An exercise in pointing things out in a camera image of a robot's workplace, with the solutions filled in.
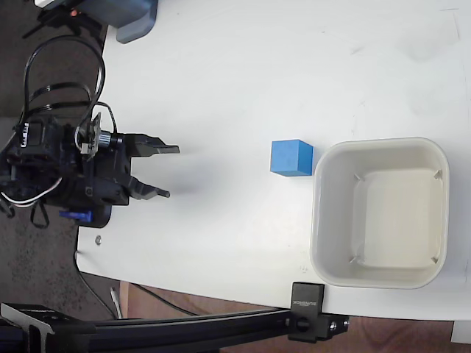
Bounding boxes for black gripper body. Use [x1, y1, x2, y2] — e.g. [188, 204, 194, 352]
[78, 132, 137, 207]

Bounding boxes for blue cube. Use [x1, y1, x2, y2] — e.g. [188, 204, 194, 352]
[269, 138, 314, 178]

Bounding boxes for black six-joint robot arm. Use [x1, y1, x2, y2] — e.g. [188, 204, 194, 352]
[0, 113, 89, 226]

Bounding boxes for white plastic bin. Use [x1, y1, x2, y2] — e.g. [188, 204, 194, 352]
[309, 136, 451, 289]

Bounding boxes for blue-gray plastic stand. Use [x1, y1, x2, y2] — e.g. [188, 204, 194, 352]
[78, 0, 160, 45]

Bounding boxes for black tripod legs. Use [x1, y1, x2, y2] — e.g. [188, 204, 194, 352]
[21, 6, 108, 40]

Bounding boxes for white device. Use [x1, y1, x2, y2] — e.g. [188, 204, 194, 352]
[33, 0, 77, 10]

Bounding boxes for black table clamp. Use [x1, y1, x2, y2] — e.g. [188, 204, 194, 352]
[287, 282, 350, 343]

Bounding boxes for white panel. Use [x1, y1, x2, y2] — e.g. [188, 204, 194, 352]
[450, 318, 471, 345]

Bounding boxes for gripper camera circuit board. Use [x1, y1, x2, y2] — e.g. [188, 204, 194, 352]
[74, 111, 124, 163]

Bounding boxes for blue clamp handle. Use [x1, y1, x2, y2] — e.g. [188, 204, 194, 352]
[58, 209, 93, 224]

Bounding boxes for white servo wire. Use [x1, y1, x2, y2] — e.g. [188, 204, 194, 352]
[0, 175, 64, 205]

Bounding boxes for flat black ribbon cable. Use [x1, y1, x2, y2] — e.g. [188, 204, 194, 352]
[26, 82, 93, 113]

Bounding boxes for thin black floor cable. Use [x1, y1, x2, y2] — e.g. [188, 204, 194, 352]
[135, 284, 200, 317]
[74, 251, 116, 320]

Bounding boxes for black aluminium rail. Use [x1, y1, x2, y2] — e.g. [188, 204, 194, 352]
[0, 302, 295, 353]

